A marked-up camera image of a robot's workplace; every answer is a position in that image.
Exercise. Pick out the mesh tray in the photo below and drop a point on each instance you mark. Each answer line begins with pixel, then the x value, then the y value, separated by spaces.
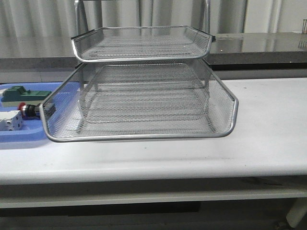
pixel 144 43
pixel 139 100

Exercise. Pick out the red emergency stop button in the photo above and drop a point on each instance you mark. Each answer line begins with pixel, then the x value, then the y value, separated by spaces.
pixel 31 110

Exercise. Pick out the grey stone counter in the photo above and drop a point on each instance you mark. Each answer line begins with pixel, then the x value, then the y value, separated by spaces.
pixel 232 57

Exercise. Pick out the green terminal block module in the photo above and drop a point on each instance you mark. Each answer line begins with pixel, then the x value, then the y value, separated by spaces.
pixel 19 94

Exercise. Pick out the white circuit breaker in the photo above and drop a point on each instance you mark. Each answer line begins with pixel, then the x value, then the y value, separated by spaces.
pixel 11 120

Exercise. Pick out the white table leg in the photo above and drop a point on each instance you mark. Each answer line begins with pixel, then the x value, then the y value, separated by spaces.
pixel 296 212

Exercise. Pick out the grey metal rack frame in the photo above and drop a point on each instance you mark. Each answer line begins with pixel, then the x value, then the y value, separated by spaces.
pixel 82 21

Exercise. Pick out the wire holder on counter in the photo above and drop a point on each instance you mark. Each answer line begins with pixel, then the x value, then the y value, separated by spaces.
pixel 304 27

